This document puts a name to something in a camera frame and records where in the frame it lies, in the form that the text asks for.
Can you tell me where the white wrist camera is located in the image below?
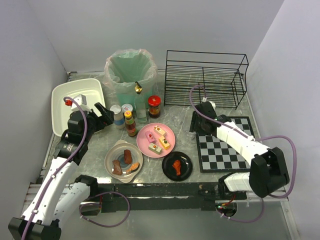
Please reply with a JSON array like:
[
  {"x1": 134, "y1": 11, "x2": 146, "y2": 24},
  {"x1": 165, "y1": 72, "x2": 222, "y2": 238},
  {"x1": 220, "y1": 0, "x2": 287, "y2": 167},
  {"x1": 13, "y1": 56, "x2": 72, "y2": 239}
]
[
  {"x1": 63, "y1": 94, "x2": 91, "y2": 112},
  {"x1": 202, "y1": 97, "x2": 216, "y2": 110}
]

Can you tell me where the white jar blue label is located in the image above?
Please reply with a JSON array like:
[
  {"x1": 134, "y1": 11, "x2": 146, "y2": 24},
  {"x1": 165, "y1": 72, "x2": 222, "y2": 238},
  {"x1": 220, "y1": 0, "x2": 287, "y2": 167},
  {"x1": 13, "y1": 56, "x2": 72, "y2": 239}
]
[{"x1": 110, "y1": 104, "x2": 125, "y2": 129}]

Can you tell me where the pink plate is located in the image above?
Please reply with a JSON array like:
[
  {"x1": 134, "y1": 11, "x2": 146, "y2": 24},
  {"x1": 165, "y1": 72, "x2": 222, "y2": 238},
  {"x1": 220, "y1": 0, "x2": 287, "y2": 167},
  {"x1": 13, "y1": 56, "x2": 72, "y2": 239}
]
[{"x1": 136, "y1": 122, "x2": 176, "y2": 158}]

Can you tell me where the green white cake piece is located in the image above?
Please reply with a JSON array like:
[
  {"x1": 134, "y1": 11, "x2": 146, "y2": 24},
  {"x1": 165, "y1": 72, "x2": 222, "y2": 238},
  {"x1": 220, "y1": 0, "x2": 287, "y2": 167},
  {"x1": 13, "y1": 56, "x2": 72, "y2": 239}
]
[{"x1": 148, "y1": 143, "x2": 162, "y2": 155}]

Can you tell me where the orange salmon piece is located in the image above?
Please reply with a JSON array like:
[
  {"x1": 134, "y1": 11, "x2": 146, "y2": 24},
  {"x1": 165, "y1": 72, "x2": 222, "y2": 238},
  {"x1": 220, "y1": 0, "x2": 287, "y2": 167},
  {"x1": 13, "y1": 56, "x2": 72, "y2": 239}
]
[{"x1": 126, "y1": 162, "x2": 140, "y2": 174}]

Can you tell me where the clear wine glass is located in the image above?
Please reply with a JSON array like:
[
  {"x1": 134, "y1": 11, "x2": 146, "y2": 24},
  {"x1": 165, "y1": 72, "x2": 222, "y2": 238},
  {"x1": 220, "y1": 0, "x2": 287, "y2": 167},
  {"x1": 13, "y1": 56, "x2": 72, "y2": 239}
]
[
  {"x1": 169, "y1": 105, "x2": 185, "y2": 127},
  {"x1": 182, "y1": 128, "x2": 196, "y2": 141}
]

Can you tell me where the beige bowl with handles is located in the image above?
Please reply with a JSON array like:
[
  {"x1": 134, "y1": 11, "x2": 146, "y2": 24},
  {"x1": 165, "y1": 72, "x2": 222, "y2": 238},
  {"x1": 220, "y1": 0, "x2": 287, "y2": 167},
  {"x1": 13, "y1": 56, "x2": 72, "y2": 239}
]
[{"x1": 104, "y1": 140, "x2": 144, "y2": 184}]

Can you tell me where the black wire dish rack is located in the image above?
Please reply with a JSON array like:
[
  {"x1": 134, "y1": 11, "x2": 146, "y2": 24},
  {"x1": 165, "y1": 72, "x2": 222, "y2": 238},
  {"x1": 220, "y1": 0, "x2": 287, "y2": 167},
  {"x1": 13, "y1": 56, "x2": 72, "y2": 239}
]
[{"x1": 163, "y1": 50, "x2": 249, "y2": 109}]

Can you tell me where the brown meat slice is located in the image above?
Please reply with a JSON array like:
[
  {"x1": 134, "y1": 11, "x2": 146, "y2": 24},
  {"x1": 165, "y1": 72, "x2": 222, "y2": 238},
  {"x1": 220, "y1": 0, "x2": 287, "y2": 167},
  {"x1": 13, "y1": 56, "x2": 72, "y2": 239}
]
[
  {"x1": 124, "y1": 149, "x2": 132, "y2": 165},
  {"x1": 112, "y1": 159, "x2": 123, "y2": 176}
]

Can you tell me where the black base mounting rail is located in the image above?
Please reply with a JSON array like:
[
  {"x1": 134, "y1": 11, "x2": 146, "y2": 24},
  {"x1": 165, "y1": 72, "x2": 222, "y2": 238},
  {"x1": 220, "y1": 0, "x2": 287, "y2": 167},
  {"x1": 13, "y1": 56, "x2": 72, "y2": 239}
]
[{"x1": 68, "y1": 183, "x2": 247, "y2": 216}]

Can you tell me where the silver lid spice jar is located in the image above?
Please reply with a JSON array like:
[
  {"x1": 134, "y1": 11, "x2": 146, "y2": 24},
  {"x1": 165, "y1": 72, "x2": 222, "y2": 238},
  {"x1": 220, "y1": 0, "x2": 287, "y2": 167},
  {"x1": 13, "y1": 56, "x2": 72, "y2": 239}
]
[{"x1": 121, "y1": 103, "x2": 134, "y2": 115}]

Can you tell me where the yellow cake piece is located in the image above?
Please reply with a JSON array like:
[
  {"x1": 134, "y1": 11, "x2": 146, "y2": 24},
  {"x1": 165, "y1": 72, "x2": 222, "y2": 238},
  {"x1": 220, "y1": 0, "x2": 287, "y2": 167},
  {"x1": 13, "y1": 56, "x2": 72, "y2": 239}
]
[{"x1": 159, "y1": 136, "x2": 171, "y2": 150}]

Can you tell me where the brown meat slice upper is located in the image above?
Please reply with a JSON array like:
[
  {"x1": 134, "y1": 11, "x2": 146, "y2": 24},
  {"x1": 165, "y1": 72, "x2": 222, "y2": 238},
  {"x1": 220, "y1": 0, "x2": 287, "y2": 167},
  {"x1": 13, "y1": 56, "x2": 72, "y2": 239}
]
[{"x1": 124, "y1": 149, "x2": 132, "y2": 165}]

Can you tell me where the black white chessboard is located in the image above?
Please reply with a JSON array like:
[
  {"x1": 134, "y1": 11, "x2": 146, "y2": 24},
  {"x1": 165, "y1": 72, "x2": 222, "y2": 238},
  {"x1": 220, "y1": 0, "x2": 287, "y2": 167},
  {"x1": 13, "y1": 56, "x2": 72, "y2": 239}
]
[{"x1": 193, "y1": 115, "x2": 256, "y2": 174}]

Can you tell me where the red fried chicken drumstick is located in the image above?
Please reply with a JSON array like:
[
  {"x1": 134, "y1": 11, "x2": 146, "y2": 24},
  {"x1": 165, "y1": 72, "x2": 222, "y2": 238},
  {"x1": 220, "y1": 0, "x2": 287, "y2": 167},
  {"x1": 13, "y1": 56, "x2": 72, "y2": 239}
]
[{"x1": 172, "y1": 159, "x2": 181, "y2": 176}]

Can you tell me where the white plastic wash basin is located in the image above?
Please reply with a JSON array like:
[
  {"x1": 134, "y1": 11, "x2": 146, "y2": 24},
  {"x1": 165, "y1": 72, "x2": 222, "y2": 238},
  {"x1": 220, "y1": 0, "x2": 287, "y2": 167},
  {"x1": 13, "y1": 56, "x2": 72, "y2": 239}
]
[{"x1": 51, "y1": 78, "x2": 106, "y2": 138}]

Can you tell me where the brown sauce bottle yellow cap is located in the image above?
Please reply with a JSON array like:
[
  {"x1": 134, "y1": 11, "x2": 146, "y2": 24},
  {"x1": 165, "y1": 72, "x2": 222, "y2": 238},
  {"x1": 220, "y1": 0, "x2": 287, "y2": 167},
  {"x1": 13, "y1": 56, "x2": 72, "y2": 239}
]
[{"x1": 124, "y1": 111, "x2": 138, "y2": 137}]

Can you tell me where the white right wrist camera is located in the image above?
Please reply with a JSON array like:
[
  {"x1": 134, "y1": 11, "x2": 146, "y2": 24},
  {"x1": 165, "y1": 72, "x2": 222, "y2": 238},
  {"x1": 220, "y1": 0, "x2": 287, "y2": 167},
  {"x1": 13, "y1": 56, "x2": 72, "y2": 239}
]
[{"x1": 202, "y1": 97, "x2": 216, "y2": 110}]

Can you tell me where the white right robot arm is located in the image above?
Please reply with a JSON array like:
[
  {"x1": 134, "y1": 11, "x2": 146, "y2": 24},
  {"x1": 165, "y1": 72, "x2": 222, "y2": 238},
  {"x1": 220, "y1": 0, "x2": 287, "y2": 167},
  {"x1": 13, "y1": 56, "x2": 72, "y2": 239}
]
[{"x1": 191, "y1": 101, "x2": 290, "y2": 198}]

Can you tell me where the green bin with pink bag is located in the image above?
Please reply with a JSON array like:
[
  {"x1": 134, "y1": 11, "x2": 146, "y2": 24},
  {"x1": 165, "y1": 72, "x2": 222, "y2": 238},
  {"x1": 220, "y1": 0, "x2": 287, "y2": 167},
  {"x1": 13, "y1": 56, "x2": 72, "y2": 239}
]
[{"x1": 103, "y1": 49, "x2": 158, "y2": 106}]

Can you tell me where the brown meat slice lower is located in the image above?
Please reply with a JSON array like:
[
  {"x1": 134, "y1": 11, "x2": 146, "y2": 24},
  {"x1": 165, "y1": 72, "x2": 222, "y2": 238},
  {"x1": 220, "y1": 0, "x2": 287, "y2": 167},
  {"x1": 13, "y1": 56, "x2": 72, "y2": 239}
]
[{"x1": 112, "y1": 159, "x2": 123, "y2": 176}]

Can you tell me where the glass oil bottle gold spout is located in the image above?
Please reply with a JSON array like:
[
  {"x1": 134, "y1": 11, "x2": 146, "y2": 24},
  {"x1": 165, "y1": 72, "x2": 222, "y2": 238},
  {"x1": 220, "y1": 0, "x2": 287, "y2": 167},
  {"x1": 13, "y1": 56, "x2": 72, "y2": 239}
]
[{"x1": 134, "y1": 81, "x2": 147, "y2": 123}]

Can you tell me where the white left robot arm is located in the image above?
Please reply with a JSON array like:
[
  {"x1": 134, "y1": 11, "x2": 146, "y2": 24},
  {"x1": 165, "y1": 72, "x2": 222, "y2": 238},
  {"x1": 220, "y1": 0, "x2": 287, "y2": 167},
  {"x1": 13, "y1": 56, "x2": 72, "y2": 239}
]
[{"x1": 8, "y1": 99, "x2": 114, "y2": 240}]

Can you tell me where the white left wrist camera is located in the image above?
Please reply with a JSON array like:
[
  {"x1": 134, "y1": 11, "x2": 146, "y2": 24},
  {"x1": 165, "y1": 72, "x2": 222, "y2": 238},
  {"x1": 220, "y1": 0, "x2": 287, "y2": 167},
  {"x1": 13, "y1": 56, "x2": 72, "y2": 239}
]
[{"x1": 63, "y1": 94, "x2": 91, "y2": 112}]

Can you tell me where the pink cake piece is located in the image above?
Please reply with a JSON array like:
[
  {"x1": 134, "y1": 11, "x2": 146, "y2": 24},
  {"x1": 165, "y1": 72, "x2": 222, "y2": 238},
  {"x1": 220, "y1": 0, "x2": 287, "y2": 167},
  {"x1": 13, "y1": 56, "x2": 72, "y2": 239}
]
[{"x1": 145, "y1": 130, "x2": 155, "y2": 143}]

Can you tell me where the black small plate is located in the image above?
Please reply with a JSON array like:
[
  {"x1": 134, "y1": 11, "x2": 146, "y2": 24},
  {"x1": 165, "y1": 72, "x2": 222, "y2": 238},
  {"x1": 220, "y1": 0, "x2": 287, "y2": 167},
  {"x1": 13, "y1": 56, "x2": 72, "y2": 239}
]
[{"x1": 161, "y1": 151, "x2": 193, "y2": 182}]

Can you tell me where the cream cake piece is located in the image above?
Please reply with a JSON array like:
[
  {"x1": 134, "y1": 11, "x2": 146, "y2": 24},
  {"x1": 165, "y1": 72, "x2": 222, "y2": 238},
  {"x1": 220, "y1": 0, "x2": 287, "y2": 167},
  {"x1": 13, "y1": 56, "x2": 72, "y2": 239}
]
[{"x1": 154, "y1": 125, "x2": 167, "y2": 136}]

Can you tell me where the red lid sauce jar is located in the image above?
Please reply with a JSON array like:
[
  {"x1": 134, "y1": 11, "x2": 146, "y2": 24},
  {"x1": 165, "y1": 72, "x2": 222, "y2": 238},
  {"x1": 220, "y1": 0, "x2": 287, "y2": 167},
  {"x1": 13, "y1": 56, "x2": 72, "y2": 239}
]
[{"x1": 147, "y1": 95, "x2": 161, "y2": 119}]

